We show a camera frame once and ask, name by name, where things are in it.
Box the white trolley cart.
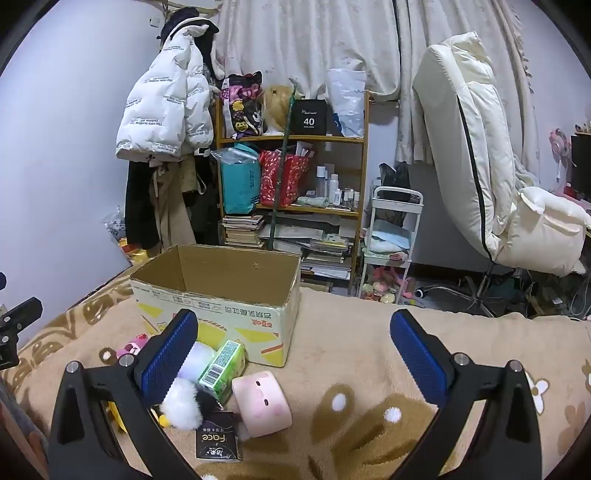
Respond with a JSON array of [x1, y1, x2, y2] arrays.
[[358, 186, 424, 301]]

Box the cardboard box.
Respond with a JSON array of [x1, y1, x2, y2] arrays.
[[130, 244, 302, 368]]

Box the red gift bag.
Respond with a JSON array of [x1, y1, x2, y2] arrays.
[[259, 150, 311, 208]]

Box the tan patterned blanket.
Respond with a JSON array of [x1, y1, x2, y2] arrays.
[[0, 263, 591, 480]]

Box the cream office chair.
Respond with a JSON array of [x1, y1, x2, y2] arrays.
[[412, 31, 591, 319]]

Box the folded pale cloths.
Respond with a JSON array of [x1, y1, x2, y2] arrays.
[[369, 219, 411, 256]]

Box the white puffer jacket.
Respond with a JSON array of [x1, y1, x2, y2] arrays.
[[115, 18, 215, 162]]

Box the pile of books and papers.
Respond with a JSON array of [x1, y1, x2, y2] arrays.
[[259, 219, 358, 280]]

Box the blonde wig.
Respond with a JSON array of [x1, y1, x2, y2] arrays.
[[262, 85, 296, 134]]

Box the crumpled plastic bag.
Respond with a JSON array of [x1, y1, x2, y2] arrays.
[[104, 212, 130, 250]]

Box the green tissue packet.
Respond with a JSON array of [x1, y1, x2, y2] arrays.
[[198, 340, 247, 402]]

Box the wooden shelf unit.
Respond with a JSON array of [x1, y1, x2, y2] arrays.
[[215, 90, 370, 296]]

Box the green pole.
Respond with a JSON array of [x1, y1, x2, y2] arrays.
[[265, 78, 298, 252]]

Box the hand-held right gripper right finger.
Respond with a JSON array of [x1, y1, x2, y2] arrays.
[[389, 308, 543, 480]]

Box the black box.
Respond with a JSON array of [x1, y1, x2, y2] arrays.
[[292, 98, 328, 137]]

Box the black bag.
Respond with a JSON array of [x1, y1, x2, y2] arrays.
[[378, 161, 411, 201]]

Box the clear plastic bag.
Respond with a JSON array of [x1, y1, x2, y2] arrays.
[[327, 68, 368, 138]]

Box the black hanging coat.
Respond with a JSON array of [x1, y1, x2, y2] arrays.
[[124, 159, 160, 250]]

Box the white and black duck plush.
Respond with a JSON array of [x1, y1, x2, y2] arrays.
[[157, 378, 227, 432]]

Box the beige hanging coat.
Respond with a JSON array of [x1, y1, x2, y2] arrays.
[[150, 154, 206, 252]]

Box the yellow bag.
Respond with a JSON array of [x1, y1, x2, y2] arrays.
[[119, 240, 149, 267]]

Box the pink and white plush toy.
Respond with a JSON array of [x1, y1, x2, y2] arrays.
[[115, 335, 151, 361]]

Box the pink fan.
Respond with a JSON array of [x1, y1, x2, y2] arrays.
[[549, 128, 573, 195]]

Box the printed cartoon tote bag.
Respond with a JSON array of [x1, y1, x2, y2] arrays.
[[221, 71, 265, 139]]

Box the black packet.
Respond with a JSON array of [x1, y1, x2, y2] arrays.
[[195, 412, 243, 462]]

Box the pile of small plush toys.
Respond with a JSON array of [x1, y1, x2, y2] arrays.
[[362, 267, 411, 304]]

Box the dark hooded jacket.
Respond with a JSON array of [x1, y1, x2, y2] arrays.
[[161, 7, 227, 79]]

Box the teal paper bag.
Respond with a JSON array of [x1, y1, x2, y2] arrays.
[[217, 143, 262, 215]]

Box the pink pig cube plush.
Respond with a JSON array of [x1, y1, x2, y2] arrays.
[[231, 369, 293, 437]]

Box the yellow plush toy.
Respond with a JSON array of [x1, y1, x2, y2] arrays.
[[107, 401, 127, 435]]

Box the white plush with purple hat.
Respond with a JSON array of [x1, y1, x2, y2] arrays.
[[178, 342, 218, 380]]

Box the stack of old books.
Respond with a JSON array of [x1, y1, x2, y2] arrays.
[[222, 215, 266, 247]]

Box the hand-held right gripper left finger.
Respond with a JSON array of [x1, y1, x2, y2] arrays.
[[46, 308, 204, 480]]

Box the group of white bottles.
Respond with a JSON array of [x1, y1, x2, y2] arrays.
[[316, 164, 361, 207]]

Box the white curtain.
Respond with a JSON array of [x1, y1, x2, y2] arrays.
[[215, 0, 541, 163]]

